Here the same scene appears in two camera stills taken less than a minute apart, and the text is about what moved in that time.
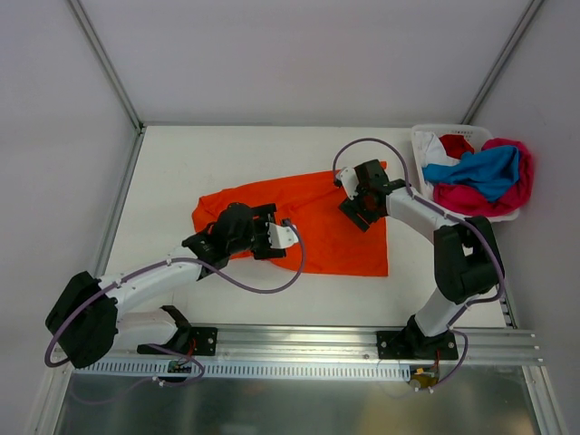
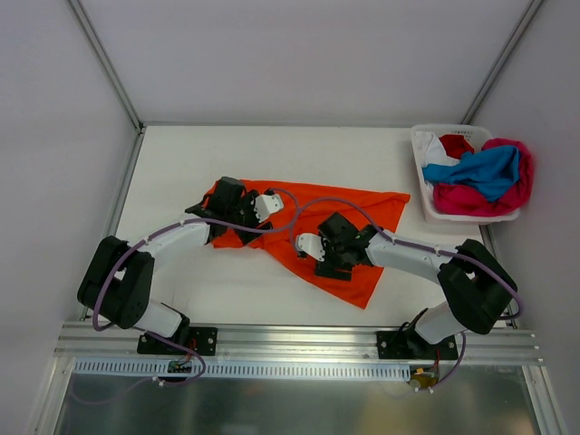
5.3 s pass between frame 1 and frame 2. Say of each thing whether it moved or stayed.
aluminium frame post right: stayed
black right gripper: moved
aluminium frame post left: stayed
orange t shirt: moved
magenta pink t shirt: stayed
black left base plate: stayed
